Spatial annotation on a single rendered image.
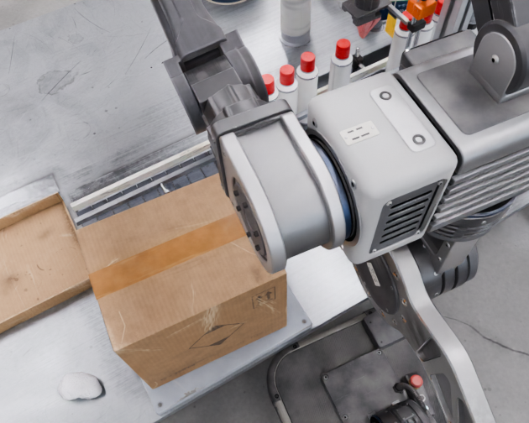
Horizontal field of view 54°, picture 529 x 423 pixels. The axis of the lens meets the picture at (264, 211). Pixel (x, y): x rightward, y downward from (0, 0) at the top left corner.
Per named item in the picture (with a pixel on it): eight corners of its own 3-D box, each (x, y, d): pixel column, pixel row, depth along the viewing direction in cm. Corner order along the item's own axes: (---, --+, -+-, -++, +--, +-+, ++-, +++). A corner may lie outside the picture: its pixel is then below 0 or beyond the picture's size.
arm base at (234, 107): (227, 199, 61) (214, 134, 51) (203, 150, 65) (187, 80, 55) (292, 174, 63) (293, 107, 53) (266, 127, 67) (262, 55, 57)
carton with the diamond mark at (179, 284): (241, 235, 120) (230, 167, 97) (287, 326, 109) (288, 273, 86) (117, 289, 115) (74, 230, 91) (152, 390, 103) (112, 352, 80)
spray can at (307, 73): (308, 107, 136) (311, 44, 118) (319, 119, 133) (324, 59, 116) (291, 114, 135) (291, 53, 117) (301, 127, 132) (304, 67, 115)
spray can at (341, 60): (338, 95, 138) (346, 32, 120) (350, 107, 135) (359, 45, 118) (322, 102, 136) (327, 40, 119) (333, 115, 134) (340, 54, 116)
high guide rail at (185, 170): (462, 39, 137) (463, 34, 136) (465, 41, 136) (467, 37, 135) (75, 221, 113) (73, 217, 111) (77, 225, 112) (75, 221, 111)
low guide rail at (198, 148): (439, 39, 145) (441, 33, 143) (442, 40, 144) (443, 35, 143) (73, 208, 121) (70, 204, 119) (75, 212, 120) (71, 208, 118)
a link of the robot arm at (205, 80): (204, 112, 58) (248, 93, 58) (175, 54, 63) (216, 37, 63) (222, 158, 66) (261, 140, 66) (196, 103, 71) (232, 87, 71)
